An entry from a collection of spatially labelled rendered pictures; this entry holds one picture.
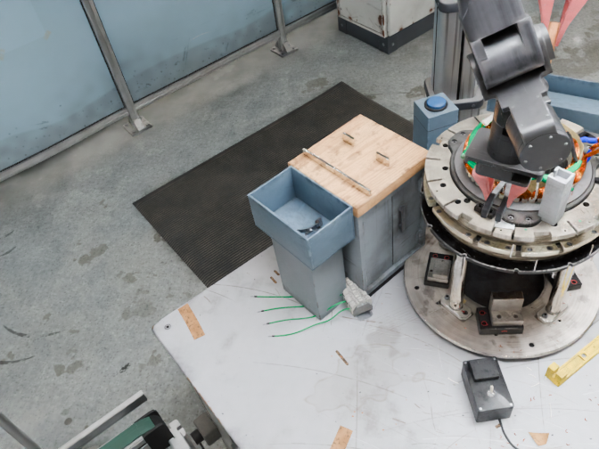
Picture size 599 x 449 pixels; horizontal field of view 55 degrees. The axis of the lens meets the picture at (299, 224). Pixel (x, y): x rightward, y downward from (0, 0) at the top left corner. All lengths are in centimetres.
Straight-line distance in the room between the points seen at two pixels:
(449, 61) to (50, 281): 187
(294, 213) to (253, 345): 29
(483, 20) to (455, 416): 70
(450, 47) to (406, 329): 65
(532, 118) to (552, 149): 4
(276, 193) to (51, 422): 139
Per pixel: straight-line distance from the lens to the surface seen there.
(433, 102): 128
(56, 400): 230
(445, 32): 140
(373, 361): 116
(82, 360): 234
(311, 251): 100
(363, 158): 111
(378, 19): 340
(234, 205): 260
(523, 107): 70
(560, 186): 92
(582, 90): 136
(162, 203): 273
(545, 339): 120
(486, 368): 110
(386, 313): 122
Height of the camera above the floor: 179
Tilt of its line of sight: 46 degrees down
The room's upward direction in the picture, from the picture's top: 10 degrees counter-clockwise
